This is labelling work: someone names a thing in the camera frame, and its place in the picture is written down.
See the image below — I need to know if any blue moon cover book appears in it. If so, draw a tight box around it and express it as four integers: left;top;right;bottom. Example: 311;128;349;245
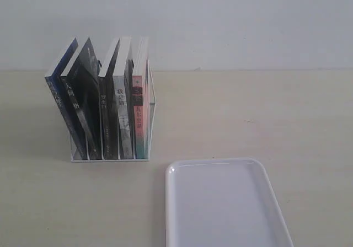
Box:
45;37;87;160

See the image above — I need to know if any pink teal spine book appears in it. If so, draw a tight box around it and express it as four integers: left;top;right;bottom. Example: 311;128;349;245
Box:
131;36;154;159

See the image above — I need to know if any grey white spine book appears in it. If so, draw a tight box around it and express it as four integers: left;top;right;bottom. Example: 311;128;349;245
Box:
113;36;133;159

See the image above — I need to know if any dark brown spine book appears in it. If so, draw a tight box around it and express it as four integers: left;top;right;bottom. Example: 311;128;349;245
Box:
98;38;119;160

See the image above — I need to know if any black grey spine book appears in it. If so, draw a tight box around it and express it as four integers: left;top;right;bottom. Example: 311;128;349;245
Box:
61;38;101;160

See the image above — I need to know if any white plastic tray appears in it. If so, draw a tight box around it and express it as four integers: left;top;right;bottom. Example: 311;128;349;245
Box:
165;158;293;246

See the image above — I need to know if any white wire book rack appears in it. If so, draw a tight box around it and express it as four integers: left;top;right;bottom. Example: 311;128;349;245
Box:
68;60;157;163

